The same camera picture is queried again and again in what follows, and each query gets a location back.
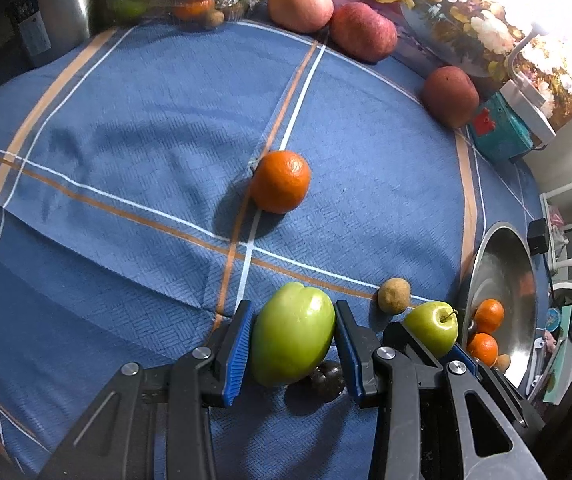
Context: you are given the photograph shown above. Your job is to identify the silver metal plate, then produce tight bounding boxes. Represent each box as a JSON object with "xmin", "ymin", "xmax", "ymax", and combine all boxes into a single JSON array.
[{"xmin": 457, "ymin": 222, "xmax": 536, "ymax": 386}]

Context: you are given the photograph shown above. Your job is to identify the teal box with heart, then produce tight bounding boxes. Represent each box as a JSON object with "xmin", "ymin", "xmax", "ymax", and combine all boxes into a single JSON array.
[{"xmin": 468, "ymin": 92, "xmax": 533, "ymax": 162}]

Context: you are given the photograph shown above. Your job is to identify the large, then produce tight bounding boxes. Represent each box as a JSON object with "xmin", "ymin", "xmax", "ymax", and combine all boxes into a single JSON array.
[{"xmin": 474, "ymin": 299, "xmax": 504, "ymax": 334}]

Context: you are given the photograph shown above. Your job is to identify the blue plaid tablecloth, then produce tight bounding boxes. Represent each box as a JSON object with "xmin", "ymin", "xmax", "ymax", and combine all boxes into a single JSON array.
[{"xmin": 0, "ymin": 21, "xmax": 542, "ymax": 479}]

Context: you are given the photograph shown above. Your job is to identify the small orange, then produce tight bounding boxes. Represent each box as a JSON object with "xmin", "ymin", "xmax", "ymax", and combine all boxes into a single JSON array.
[{"xmin": 249, "ymin": 151, "xmax": 311, "ymax": 214}]

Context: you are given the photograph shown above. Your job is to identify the green apple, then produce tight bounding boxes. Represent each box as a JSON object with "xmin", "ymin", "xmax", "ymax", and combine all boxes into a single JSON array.
[{"xmin": 402, "ymin": 301, "xmax": 458, "ymax": 359}]

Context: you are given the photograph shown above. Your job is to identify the brown longan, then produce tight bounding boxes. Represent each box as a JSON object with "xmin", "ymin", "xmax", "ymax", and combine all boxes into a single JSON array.
[
  {"xmin": 493, "ymin": 354, "xmax": 512, "ymax": 373},
  {"xmin": 377, "ymin": 278, "xmax": 411, "ymax": 315}
]

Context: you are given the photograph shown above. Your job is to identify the dark plum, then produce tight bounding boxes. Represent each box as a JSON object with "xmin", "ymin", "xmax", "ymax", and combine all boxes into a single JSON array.
[{"xmin": 310, "ymin": 360, "xmax": 346, "ymax": 402}]

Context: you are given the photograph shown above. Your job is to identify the stainless steel thermos jug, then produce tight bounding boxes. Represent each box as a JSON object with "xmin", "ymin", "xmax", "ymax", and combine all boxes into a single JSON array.
[{"xmin": 6, "ymin": 0, "xmax": 96, "ymax": 67}]

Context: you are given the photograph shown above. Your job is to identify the small black box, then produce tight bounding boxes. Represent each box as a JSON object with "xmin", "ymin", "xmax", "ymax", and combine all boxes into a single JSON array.
[{"xmin": 527, "ymin": 218, "xmax": 550, "ymax": 256}]

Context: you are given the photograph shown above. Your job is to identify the dark red apple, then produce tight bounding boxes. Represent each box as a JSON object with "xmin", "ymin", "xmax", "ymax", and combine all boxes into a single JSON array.
[{"xmin": 329, "ymin": 2, "xmax": 398, "ymax": 64}]

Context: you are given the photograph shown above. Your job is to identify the white desk lamp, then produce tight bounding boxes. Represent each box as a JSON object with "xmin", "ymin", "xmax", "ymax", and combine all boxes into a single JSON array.
[{"xmin": 500, "ymin": 24, "xmax": 556, "ymax": 150}]

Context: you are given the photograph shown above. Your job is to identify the pale red apple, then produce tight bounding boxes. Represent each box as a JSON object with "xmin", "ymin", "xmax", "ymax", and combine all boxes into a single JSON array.
[{"xmin": 268, "ymin": 0, "xmax": 334, "ymax": 34}]

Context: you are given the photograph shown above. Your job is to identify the clear plastic fruit tray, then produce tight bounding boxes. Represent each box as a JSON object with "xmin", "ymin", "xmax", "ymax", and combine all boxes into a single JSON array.
[{"xmin": 104, "ymin": 0, "xmax": 262, "ymax": 32}]

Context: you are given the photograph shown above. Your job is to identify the green mango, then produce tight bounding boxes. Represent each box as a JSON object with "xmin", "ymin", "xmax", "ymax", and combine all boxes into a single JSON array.
[{"xmin": 249, "ymin": 282, "xmax": 335, "ymax": 387}]

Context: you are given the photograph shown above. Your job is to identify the brownish red apple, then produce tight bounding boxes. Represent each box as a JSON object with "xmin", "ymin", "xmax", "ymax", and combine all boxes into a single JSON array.
[{"xmin": 420, "ymin": 66, "xmax": 480, "ymax": 129}]

